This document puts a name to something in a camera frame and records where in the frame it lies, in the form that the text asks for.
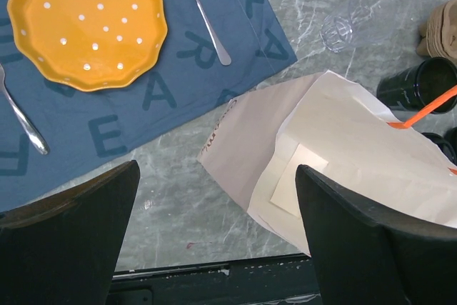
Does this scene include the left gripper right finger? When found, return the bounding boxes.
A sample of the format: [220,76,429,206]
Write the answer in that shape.
[295,165,456,304]

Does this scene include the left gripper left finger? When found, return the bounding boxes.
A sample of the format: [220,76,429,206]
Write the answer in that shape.
[1,161,140,304]

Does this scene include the cream paper bag orange handles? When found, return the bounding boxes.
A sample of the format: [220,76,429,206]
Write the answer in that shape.
[199,71,456,253]

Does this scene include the black cup lid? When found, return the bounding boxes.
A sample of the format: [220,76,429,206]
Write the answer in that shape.
[423,127,456,165]

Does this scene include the brown pulp cup carrier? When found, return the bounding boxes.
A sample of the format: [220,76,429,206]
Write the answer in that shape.
[416,0,456,64]

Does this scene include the silver fork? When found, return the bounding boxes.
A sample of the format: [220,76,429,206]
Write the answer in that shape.
[1,66,50,155]

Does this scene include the blue alphabet placemat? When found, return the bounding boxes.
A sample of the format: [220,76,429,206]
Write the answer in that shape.
[1,0,296,211]

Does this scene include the yellow dotted plate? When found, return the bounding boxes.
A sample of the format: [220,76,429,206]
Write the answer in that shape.
[6,0,168,92]

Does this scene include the clear plastic cup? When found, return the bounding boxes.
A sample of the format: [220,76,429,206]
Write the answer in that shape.
[320,0,398,53]

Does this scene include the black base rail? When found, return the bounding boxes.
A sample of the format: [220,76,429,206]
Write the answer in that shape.
[106,254,323,304]

